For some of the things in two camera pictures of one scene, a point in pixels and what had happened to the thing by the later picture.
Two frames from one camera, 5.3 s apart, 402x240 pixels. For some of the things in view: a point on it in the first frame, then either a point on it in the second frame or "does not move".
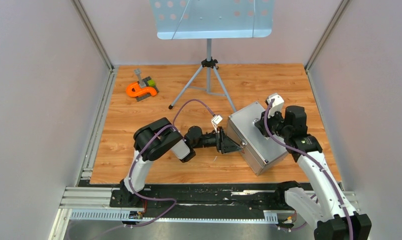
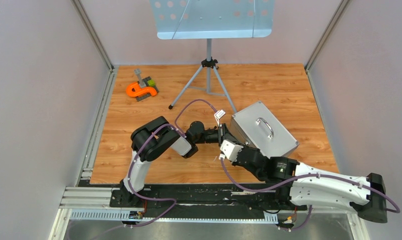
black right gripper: [261, 125] -> [257, 150]
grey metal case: [260, 149] does not move
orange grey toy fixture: [142, 88] does not move
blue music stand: [181, 19] does not move
